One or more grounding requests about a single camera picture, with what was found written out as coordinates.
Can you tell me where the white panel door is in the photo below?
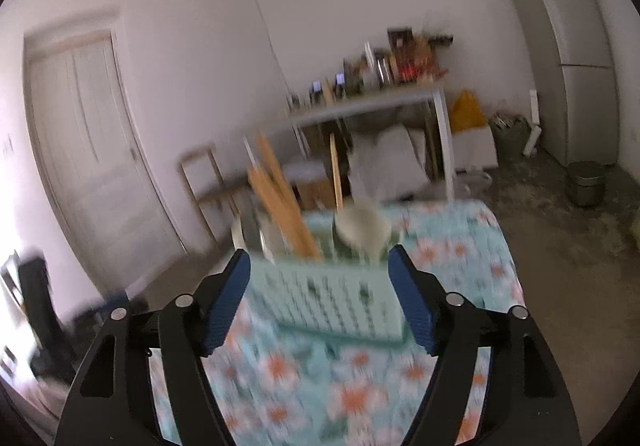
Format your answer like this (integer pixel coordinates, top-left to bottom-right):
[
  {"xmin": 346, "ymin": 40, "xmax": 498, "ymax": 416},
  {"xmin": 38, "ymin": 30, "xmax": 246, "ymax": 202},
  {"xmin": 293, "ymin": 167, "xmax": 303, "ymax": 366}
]
[{"xmin": 22, "ymin": 28, "xmax": 188, "ymax": 259}]

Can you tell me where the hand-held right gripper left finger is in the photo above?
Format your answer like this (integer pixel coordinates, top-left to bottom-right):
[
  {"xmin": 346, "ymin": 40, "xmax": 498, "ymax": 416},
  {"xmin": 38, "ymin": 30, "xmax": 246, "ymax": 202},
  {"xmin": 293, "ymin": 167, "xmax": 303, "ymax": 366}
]
[{"xmin": 54, "ymin": 248, "xmax": 252, "ymax": 446}]

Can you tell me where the floral blue tablecloth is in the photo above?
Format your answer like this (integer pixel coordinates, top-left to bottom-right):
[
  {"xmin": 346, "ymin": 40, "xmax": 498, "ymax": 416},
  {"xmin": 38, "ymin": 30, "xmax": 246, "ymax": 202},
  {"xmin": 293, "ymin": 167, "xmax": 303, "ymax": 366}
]
[{"xmin": 150, "ymin": 200, "xmax": 526, "ymax": 446}]

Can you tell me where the green plastic utensil basket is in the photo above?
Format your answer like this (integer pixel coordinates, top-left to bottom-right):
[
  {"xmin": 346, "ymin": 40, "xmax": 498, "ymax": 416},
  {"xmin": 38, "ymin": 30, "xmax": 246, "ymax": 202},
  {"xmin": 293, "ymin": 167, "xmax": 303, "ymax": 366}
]
[{"xmin": 245, "ymin": 226, "xmax": 407, "ymax": 343}]

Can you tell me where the white table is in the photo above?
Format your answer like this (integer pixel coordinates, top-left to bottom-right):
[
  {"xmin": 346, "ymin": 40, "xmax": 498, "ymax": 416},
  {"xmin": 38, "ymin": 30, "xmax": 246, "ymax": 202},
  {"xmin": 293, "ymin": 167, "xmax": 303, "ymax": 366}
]
[{"xmin": 287, "ymin": 81, "xmax": 456, "ymax": 202}]

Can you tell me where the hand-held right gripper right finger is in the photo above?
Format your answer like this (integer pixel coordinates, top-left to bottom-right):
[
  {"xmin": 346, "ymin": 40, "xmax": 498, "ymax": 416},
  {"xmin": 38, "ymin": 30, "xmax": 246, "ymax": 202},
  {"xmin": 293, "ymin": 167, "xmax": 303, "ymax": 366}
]
[{"xmin": 387, "ymin": 244, "xmax": 583, "ymax": 446}]

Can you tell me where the grey refrigerator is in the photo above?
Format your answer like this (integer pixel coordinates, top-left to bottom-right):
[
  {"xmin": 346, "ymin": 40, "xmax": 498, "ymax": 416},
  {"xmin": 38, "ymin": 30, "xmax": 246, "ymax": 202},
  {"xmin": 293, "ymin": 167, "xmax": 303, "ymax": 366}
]
[{"xmin": 501, "ymin": 0, "xmax": 621, "ymax": 168}]

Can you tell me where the wooden chopstick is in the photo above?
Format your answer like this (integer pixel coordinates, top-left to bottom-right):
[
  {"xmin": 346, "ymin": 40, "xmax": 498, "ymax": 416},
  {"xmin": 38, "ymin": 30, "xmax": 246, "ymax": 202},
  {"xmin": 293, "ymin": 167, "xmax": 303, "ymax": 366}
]
[
  {"xmin": 256, "ymin": 135, "xmax": 323, "ymax": 259},
  {"xmin": 242, "ymin": 135, "xmax": 307, "ymax": 259},
  {"xmin": 328, "ymin": 133, "xmax": 345, "ymax": 212},
  {"xmin": 248, "ymin": 166, "xmax": 316, "ymax": 259}
]

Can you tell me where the white foam box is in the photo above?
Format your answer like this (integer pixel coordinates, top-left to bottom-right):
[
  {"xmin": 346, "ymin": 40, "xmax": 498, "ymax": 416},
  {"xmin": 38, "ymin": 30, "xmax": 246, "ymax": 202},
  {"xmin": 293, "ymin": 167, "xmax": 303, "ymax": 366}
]
[{"xmin": 282, "ymin": 158, "xmax": 333, "ymax": 184}]

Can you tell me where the red snack bag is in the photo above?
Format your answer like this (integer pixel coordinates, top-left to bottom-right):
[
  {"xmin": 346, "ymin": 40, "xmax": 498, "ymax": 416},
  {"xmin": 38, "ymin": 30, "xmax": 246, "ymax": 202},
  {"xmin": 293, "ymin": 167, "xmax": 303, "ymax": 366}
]
[{"xmin": 412, "ymin": 43, "xmax": 443, "ymax": 79}]

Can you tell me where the metal spoon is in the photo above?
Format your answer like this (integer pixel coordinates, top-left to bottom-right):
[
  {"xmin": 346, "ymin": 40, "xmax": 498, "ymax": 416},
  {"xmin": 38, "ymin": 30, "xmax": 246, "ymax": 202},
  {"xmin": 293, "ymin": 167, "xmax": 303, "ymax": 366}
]
[{"xmin": 241, "ymin": 211, "xmax": 273, "ymax": 257}]

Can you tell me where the clear plastic bag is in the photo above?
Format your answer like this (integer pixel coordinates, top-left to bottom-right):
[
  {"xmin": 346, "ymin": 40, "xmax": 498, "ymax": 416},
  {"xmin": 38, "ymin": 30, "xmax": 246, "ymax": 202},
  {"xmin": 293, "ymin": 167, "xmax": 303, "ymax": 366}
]
[{"xmin": 457, "ymin": 170, "xmax": 493, "ymax": 189}]

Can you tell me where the wooden chair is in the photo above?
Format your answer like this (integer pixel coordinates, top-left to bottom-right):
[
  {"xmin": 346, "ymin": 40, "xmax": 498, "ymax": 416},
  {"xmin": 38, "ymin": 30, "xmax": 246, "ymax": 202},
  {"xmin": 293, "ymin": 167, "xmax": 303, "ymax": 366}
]
[{"xmin": 179, "ymin": 142, "xmax": 261, "ymax": 247}]

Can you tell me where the brown cardboard box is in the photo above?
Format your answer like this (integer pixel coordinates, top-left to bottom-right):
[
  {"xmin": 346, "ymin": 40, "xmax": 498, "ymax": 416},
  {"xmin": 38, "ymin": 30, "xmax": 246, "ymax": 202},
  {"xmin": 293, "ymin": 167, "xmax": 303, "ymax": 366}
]
[{"xmin": 295, "ymin": 178, "xmax": 338, "ymax": 212}]

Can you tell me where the white pillow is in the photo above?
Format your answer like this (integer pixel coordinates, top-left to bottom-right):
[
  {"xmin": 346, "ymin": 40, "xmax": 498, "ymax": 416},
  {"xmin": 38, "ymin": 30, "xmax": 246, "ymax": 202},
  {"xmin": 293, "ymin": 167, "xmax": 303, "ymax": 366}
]
[{"xmin": 350, "ymin": 123, "xmax": 433, "ymax": 199}]

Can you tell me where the white pipe piece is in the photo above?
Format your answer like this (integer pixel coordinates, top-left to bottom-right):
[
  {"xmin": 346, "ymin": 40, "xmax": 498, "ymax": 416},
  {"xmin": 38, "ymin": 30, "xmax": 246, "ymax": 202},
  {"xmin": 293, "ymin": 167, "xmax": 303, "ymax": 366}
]
[{"xmin": 522, "ymin": 90, "xmax": 543, "ymax": 157}]

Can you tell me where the red label bottle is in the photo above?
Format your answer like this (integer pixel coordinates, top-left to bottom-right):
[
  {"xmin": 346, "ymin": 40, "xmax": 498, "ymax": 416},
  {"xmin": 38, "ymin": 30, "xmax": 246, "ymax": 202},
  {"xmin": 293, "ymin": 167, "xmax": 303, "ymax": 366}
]
[{"xmin": 395, "ymin": 38, "xmax": 413, "ymax": 82}]

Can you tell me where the green sack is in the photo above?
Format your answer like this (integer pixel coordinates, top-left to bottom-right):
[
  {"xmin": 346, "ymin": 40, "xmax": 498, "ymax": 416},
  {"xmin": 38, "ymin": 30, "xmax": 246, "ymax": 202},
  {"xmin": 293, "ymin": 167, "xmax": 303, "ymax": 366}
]
[{"xmin": 489, "ymin": 112, "xmax": 533, "ymax": 162}]

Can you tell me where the yellow plastic bag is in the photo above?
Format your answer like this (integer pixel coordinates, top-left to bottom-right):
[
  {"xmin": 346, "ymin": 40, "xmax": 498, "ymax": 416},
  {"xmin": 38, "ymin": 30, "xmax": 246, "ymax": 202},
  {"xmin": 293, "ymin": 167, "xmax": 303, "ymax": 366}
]
[{"xmin": 450, "ymin": 89, "xmax": 487, "ymax": 133}]

